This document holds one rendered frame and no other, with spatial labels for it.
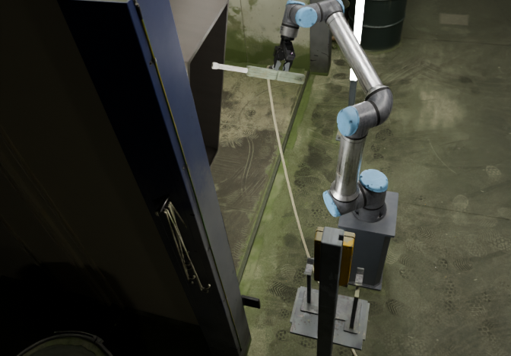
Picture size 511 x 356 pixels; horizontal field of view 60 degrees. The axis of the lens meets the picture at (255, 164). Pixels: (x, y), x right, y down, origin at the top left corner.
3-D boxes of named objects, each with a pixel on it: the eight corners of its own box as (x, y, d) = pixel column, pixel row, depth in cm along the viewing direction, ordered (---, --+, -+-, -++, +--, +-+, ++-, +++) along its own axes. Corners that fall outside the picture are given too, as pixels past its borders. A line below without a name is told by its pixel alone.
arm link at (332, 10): (407, 109, 185) (338, -11, 208) (382, 119, 183) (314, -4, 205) (398, 122, 196) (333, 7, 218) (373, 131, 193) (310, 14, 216)
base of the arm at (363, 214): (387, 198, 257) (389, 187, 249) (384, 225, 245) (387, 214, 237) (354, 193, 261) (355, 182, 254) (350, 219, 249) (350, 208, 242)
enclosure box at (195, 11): (137, 200, 287) (112, 42, 195) (172, 137, 325) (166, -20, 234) (188, 215, 284) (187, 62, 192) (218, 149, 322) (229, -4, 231)
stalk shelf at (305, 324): (289, 333, 195) (289, 332, 194) (300, 287, 210) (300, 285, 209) (361, 351, 188) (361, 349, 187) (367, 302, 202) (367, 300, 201)
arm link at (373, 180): (390, 203, 242) (395, 182, 229) (363, 214, 239) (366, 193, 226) (376, 183, 252) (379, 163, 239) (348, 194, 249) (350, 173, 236)
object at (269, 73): (292, 67, 245) (308, 76, 225) (290, 75, 247) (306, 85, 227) (206, 52, 229) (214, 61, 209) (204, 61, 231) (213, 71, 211)
